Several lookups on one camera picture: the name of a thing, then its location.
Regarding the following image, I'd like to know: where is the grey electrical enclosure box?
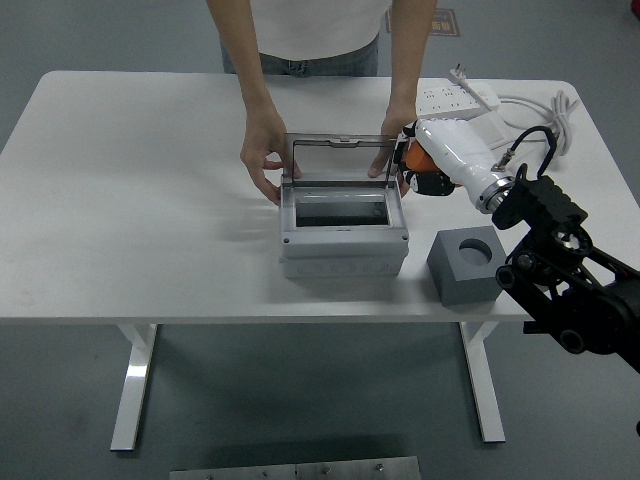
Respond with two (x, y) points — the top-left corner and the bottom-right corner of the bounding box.
(278, 183), (410, 280)

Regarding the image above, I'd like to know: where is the white power cable with plug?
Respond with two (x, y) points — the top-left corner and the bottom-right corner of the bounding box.
(447, 63), (581, 161)

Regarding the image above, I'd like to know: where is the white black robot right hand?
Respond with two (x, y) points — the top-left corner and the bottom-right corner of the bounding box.
(392, 117), (507, 202)

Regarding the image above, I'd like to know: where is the grey block with round hole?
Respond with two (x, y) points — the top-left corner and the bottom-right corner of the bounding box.
(426, 225), (509, 307)

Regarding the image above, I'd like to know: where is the clear hinged box lid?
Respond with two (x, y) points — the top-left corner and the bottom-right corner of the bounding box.
(281, 132), (405, 190)

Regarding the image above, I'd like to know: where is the person's left hand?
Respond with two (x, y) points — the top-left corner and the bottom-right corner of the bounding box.
(367, 106), (419, 180)

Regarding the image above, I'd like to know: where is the grey metal plate with screws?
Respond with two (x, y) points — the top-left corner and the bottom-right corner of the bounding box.
(169, 456), (421, 480)

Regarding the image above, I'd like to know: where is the brown floor sign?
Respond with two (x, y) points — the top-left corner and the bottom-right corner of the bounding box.
(384, 7), (460, 37)

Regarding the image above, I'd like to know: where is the white table leg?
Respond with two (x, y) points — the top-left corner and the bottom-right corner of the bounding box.
(459, 321), (507, 444)
(109, 323), (160, 453)

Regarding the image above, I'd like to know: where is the person's right hand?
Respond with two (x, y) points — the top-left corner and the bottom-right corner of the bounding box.
(239, 106), (304, 206)

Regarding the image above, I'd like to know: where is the long white power strip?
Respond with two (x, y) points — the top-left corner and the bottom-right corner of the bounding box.
(414, 83), (502, 122)

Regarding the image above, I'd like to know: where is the person torso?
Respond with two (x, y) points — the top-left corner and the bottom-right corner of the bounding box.
(219, 0), (394, 79)

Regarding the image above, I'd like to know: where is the orange cylindrical battery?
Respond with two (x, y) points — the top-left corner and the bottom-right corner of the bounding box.
(404, 140), (439, 174)

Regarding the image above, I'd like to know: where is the flat white socket panel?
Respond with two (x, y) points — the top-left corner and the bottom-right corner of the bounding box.
(469, 110), (507, 150)

